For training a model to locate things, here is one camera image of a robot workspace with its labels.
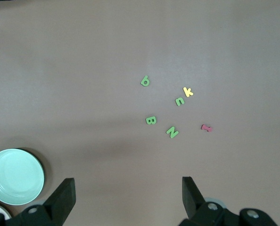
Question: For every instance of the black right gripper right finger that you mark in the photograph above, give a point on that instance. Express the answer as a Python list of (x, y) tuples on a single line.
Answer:
[(194, 204)]

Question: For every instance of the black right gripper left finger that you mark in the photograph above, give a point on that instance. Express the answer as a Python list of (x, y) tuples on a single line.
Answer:
[(60, 202)]

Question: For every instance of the green foam capital N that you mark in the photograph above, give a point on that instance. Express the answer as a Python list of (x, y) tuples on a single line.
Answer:
[(172, 132)]

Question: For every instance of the green foam letter B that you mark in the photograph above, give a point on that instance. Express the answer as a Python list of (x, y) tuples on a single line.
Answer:
[(151, 120)]

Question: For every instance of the green foam lowercase n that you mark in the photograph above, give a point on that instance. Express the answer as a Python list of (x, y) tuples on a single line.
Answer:
[(177, 102)]

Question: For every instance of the green foam letter g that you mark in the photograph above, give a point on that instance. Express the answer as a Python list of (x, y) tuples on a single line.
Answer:
[(144, 82)]

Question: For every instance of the light green plate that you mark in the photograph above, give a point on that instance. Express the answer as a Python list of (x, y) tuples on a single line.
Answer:
[(15, 176)]

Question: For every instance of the red foam letter I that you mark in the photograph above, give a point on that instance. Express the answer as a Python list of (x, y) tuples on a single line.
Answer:
[(206, 128)]

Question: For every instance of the yellow foam letter k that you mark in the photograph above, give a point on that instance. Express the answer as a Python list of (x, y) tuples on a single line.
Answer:
[(187, 92)]

